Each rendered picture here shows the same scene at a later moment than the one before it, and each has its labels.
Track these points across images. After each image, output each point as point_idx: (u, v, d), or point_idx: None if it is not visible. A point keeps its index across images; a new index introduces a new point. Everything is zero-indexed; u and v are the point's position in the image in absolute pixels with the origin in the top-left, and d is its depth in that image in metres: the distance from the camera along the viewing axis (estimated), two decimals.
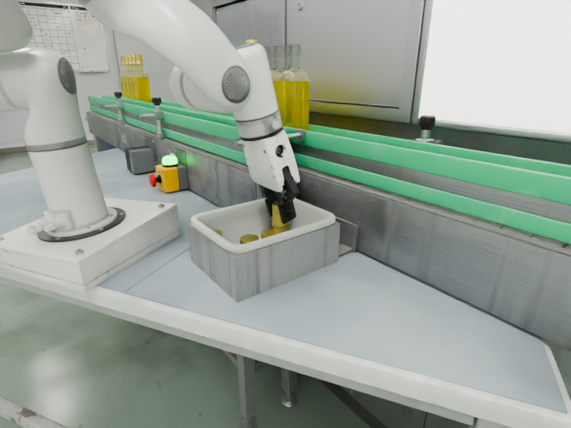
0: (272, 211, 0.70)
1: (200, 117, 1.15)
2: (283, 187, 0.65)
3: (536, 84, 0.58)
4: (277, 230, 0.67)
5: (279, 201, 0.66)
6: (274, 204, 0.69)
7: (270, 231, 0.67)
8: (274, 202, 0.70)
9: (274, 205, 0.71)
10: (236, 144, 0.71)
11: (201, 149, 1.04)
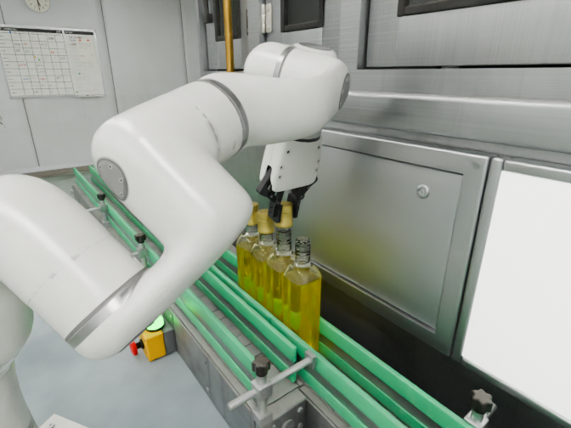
0: (265, 222, 0.74)
1: None
2: None
3: None
4: None
5: (300, 196, 0.69)
6: (267, 213, 0.74)
7: (281, 203, 0.69)
8: (262, 213, 0.74)
9: (260, 217, 0.74)
10: (229, 410, 0.55)
11: None
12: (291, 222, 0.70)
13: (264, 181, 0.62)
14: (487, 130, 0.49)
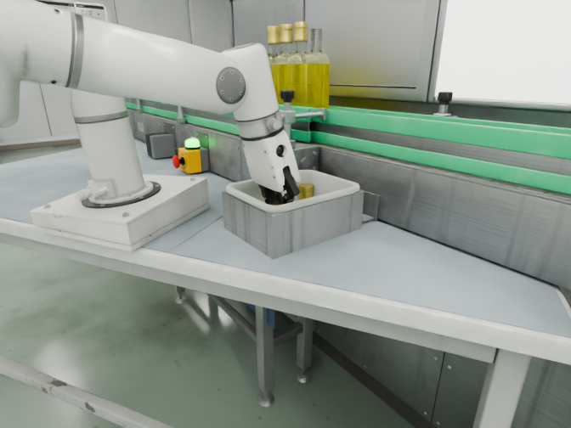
0: (286, 30, 0.95)
1: None
2: (283, 187, 0.65)
3: (547, 59, 0.63)
4: None
5: (279, 201, 0.66)
6: (287, 24, 0.95)
7: (299, 22, 0.92)
8: (284, 24, 0.95)
9: (282, 27, 0.95)
10: None
11: (223, 132, 1.09)
12: (306, 36, 0.92)
13: None
14: None
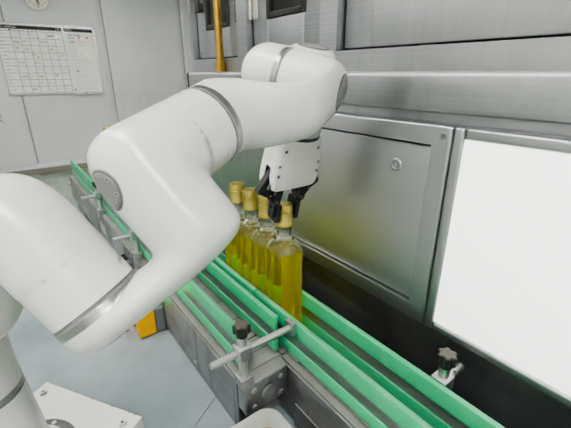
0: (250, 199, 0.77)
1: None
2: None
3: None
4: None
5: (300, 196, 0.69)
6: (251, 190, 0.77)
7: (264, 195, 0.74)
8: (246, 190, 0.77)
9: (245, 194, 0.77)
10: (211, 369, 0.58)
11: None
12: None
13: (263, 181, 0.62)
14: (451, 101, 0.53)
